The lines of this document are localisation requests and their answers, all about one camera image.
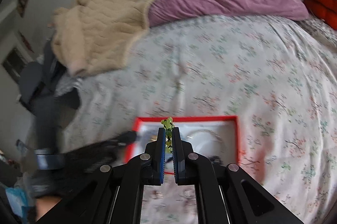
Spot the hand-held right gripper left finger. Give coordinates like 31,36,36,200
36,128,166,224

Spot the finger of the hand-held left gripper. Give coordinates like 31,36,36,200
115,131,138,147

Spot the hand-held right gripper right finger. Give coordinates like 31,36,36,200
172,126,304,224

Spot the yellow-green bead bracelet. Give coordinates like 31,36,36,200
160,117,175,154

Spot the red jewelry box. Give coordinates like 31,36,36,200
123,115,241,175

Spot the person's left forearm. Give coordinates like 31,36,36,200
35,197,64,222

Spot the blue plastic bag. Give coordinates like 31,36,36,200
5,186,30,217

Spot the gingham cloth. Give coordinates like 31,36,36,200
55,76,80,96

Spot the dark clothing pile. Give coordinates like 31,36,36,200
18,41,81,154

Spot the floral bed cover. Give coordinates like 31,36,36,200
60,14,337,224

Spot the beige fleece blanket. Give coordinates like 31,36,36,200
51,0,173,77

